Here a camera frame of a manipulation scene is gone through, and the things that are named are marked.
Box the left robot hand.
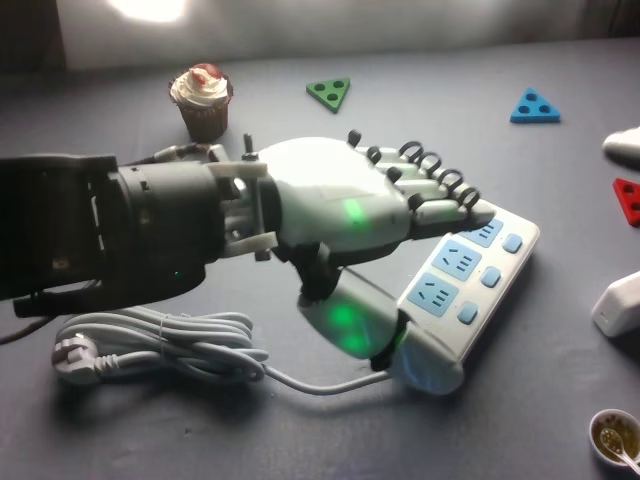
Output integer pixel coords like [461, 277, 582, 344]
[257, 128, 497, 397]

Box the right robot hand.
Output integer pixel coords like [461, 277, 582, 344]
[602, 127, 640, 167]

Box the white power adapter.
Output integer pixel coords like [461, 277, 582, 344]
[591, 271, 640, 338]

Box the white blue power strip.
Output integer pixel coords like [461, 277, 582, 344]
[397, 202, 543, 377]

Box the red triangle block with holes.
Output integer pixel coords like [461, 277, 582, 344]
[612, 177, 640, 228]

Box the blue triangle block with holes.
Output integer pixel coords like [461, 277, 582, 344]
[508, 88, 561, 125]

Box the green triangle block with holes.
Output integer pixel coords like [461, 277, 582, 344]
[305, 78, 352, 116]

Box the toy cupcake with cream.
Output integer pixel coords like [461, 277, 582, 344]
[168, 63, 234, 144]

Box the small white spoon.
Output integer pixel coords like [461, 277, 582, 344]
[599, 427, 640, 476]

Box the small white bowl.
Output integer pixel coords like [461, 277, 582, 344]
[588, 408, 640, 470]

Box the grey power cord with plug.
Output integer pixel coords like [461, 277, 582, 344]
[52, 308, 402, 398]

